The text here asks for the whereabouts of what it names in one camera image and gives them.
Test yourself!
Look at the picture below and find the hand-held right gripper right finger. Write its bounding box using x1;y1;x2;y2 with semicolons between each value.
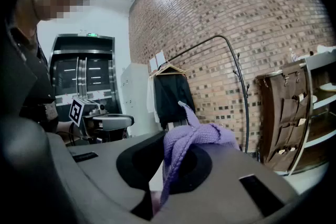
153;143;300;224

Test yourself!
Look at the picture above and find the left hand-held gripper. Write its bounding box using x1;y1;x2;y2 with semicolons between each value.
68;97;135;144

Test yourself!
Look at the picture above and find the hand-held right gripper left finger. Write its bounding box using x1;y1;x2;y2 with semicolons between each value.
47;131;166;224

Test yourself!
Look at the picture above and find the purple cloth item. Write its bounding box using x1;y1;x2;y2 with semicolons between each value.
159;101;240;209

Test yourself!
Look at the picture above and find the person's left forearm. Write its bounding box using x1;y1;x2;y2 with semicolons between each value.
55;121;77;140

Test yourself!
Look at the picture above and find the white locker cabinet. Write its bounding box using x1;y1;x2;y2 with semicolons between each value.
120;62;158;137

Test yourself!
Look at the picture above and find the white hanging garment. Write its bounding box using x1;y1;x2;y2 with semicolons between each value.
146;74;161;124

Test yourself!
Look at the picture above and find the glass double door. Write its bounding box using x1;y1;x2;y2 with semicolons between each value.
48;33;121;116

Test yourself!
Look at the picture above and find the black hanging jacket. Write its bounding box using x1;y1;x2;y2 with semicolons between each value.
153;73;196;130

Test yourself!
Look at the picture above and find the wooden clothes hanger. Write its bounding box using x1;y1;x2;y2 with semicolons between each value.
155;63;186;77

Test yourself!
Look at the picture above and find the person's dark shirt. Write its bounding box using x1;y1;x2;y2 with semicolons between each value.
0;18;60;134

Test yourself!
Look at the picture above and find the white shelf cart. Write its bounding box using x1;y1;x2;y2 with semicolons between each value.
287;49;336;176

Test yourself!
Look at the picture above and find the white plate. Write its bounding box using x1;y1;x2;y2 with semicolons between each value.
319;82;336;92

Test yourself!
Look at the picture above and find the white cloth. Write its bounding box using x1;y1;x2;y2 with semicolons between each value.
316;44;336;55

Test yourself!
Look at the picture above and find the black cable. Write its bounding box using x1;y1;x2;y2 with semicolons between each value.
56;122;91;146

